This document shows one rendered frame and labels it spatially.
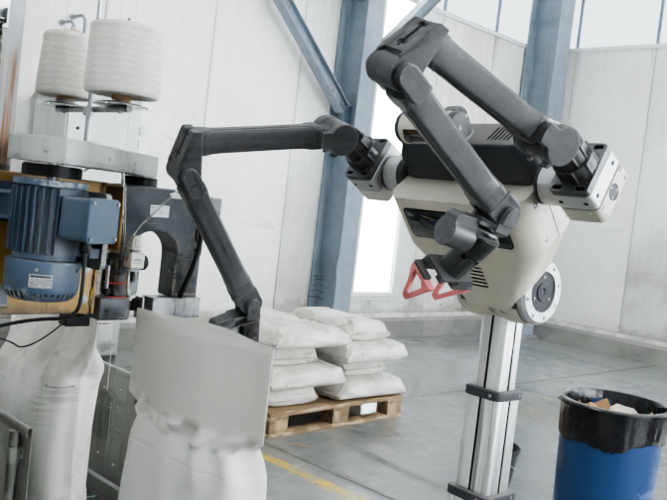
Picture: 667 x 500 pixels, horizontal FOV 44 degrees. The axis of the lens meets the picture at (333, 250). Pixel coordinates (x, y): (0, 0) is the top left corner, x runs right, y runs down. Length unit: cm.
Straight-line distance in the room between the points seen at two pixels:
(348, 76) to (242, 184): 156
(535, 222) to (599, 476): 203
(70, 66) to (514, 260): 111
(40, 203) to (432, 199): 84
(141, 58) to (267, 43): 577
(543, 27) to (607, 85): 110
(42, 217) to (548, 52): 931
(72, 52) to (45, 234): 51
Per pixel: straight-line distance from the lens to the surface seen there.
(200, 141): 183
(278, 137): 192
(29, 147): 174
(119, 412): 280
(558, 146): 157
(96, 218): 171
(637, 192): 1011
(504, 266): 187
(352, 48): 814
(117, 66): 182
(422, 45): 135
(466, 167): 149
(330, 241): 800
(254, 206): 749
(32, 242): 175
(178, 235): 213
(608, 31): 1065
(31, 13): 530
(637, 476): 372
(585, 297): 1031
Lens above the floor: 134
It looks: 3 degrees down
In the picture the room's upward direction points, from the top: 7 degrees clockwise
